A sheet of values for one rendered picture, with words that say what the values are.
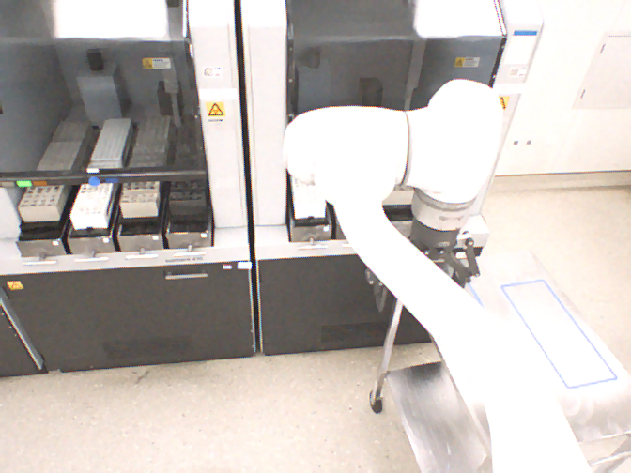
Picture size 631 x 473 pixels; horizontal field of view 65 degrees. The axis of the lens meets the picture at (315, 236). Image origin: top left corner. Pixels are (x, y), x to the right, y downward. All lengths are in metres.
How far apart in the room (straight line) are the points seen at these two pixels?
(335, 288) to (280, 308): 0.23
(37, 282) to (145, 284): 0.35
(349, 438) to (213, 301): 0.76
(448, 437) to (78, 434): 1.39
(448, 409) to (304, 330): 0.62
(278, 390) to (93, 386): 0.77
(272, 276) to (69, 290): 0.70
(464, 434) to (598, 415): 0.60
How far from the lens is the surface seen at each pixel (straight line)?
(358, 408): 2.17
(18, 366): 2.34
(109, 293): 1.90
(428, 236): 0.79
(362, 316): 2.05
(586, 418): 1.40
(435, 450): 1.84
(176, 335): 2.06
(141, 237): 1.69
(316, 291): 1.89
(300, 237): 1.68
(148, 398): 2.25
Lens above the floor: 1.89
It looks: 42 degrees down
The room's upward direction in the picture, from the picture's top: 3 degrees clockwise
